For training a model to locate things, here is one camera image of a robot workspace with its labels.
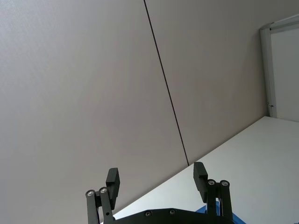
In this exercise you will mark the blue plastic piece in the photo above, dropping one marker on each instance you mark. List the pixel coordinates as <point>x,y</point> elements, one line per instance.
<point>201,210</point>

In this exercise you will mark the white panel with grey frame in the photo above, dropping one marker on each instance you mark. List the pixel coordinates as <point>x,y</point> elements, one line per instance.
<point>283,70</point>

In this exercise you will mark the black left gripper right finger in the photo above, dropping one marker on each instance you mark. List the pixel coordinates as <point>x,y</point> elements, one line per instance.
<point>200,179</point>

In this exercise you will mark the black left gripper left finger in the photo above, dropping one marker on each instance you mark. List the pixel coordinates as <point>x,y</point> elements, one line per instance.
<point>113,184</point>

